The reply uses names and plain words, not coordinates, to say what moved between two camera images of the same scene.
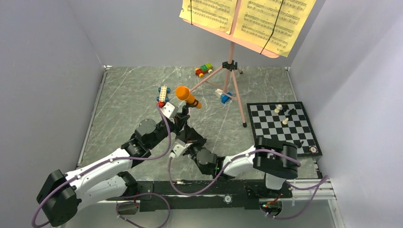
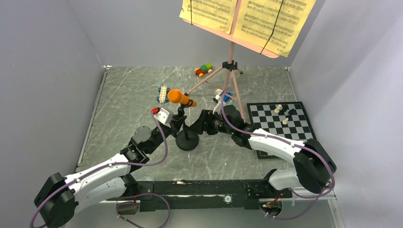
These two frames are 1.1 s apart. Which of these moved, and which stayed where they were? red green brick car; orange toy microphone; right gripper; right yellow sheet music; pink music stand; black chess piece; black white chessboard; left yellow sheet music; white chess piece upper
Moved: orange toy microphone; pink music stand; right gripper
Stayed: left yellow sheet music; right yellow sheet music; black white chessboard; red green brick car; black chess piece; white chess piece upper
